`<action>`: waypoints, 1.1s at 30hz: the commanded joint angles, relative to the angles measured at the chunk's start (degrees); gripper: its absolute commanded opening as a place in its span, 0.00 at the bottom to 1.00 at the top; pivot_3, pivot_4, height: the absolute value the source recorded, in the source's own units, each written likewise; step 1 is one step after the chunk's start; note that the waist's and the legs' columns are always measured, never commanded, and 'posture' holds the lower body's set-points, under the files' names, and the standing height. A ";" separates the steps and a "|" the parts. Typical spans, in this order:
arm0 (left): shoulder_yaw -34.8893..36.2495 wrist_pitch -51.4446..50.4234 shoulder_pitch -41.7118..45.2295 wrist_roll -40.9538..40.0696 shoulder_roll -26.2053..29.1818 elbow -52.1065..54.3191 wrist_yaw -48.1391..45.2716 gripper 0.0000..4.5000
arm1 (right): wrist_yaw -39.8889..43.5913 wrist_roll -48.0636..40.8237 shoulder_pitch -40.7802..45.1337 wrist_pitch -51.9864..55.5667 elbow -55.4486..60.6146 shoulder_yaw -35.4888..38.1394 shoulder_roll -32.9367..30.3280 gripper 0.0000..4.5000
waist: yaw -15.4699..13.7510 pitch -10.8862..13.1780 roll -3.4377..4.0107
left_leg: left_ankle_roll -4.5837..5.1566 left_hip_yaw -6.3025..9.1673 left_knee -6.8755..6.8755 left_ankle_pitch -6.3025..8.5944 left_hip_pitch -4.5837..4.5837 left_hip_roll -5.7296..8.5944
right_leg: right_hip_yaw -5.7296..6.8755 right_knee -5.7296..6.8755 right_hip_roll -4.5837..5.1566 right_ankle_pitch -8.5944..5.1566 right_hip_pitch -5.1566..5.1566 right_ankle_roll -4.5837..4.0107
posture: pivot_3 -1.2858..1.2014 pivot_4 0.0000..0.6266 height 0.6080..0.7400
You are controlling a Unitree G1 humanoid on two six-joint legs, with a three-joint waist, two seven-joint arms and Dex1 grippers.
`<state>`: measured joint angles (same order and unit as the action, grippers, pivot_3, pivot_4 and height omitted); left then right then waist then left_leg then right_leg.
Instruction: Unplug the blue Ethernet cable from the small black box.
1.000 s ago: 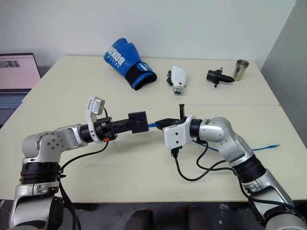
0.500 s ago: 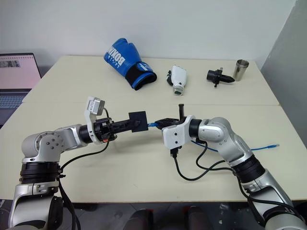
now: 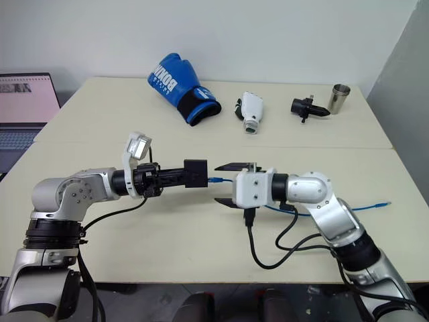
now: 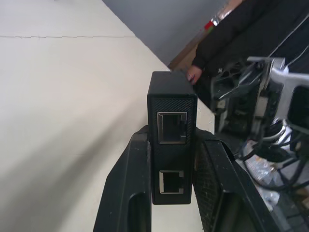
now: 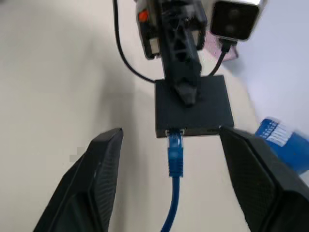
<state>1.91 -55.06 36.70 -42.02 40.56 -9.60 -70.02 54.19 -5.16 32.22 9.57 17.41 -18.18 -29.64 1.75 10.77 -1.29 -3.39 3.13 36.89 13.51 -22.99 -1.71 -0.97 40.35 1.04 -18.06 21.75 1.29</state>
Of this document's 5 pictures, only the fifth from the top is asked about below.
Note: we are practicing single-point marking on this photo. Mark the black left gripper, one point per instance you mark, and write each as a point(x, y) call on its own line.
point(173, 9)

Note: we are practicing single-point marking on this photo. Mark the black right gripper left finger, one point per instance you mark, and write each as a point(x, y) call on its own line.
point(82, 188)

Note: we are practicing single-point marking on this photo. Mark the blue box with white print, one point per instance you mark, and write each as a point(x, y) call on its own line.
point(287, 147)

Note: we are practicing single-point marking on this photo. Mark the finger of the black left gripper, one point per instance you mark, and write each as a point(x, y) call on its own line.
point(194, 87)

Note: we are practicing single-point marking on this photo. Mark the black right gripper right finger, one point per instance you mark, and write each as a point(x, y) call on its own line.
point(263, 183)

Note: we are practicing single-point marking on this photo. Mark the pink flat sheet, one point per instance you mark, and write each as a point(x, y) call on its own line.
point(214, 49)

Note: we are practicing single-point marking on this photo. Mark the small black box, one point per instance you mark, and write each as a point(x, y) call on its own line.
point(212, 108)

